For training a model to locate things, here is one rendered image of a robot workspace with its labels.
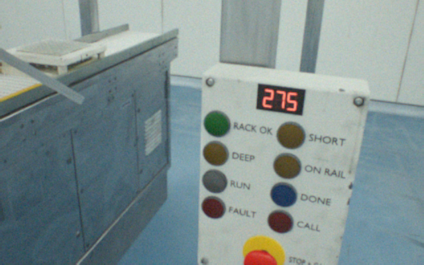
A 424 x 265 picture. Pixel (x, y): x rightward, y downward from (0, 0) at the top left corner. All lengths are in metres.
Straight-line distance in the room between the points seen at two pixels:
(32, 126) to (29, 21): 4.05
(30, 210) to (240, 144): 1.00
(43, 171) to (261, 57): 1.00
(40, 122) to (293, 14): 3.06
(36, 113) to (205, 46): 3.12
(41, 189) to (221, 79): 1.02
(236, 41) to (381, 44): 3.53
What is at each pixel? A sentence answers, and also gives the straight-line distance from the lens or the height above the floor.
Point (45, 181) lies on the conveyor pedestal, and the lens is 1.38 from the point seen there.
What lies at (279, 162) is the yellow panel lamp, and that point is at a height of 1.13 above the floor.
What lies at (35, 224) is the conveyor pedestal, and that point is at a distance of 1.40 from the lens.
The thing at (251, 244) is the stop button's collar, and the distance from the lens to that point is 0.51.
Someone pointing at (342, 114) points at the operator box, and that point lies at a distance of 0.42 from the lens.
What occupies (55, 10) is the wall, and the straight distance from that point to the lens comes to 4.96.
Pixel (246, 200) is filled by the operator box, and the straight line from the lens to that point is 0.48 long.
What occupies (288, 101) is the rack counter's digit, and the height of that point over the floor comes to 1.20.
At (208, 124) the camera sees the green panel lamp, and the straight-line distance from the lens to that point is 0.44.
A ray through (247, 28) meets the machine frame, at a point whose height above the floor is 1.25.
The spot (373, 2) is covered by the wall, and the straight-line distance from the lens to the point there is 3.92.
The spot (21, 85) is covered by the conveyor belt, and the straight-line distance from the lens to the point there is 1.33.
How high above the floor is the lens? 1.33
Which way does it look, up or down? 23 degrees down
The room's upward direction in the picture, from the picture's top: 2 degrees clockwise
